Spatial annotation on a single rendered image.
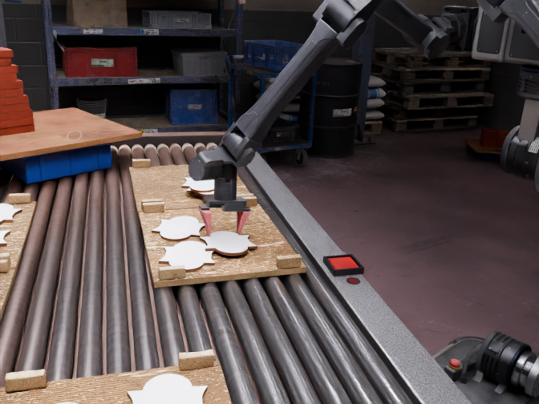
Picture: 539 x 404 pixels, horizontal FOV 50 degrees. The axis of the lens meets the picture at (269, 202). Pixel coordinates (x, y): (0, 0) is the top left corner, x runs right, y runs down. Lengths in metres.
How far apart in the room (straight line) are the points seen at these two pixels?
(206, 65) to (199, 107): 0.43
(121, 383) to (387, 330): 0.52
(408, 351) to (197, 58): 5.03
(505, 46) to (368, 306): 0.84
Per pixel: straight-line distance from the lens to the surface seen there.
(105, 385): 1.00
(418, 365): 1.11
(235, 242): 1.42
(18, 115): 2.10
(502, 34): 1.72
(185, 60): 5.88
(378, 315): 1.24
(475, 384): 2.25
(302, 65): 1.33
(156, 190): 1.81
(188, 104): 5.99
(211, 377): 1.00
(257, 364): 1.06
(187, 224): 1.53
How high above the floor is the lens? 1.55
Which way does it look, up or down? 21 degrees down
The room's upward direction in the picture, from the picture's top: 3 degrees clockwise
